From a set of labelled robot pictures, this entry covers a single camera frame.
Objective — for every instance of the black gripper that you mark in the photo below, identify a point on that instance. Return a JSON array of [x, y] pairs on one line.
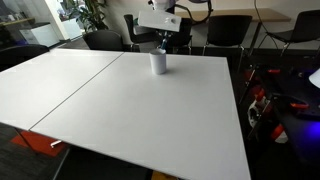
[[165, 32]]

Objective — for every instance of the teal and white marker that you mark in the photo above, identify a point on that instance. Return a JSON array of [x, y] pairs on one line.
[[163, 44]]

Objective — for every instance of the white ceramic mug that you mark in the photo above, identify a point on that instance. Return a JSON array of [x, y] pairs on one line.
[[157, 61]]

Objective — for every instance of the black round-back chair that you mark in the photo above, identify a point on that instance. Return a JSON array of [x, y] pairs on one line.
[[103, 40], [16, 55]]

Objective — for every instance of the green potted plant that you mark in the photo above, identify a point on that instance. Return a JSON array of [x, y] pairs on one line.
[[90, 15]]

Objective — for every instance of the white planter box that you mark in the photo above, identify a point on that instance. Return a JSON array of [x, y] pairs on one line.
[[72, 28]]

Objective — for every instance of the white plastic piece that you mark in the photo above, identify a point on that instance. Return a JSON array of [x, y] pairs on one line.
[[256, 110]]

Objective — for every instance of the white low cabinet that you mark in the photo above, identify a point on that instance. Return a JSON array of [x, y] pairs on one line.
[[40, 35]]

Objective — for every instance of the wooden shelf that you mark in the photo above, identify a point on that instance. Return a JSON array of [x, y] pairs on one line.
[[16, 22]]

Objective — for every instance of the black robot cart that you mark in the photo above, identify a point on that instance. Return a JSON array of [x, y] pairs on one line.
[[300, 140]]

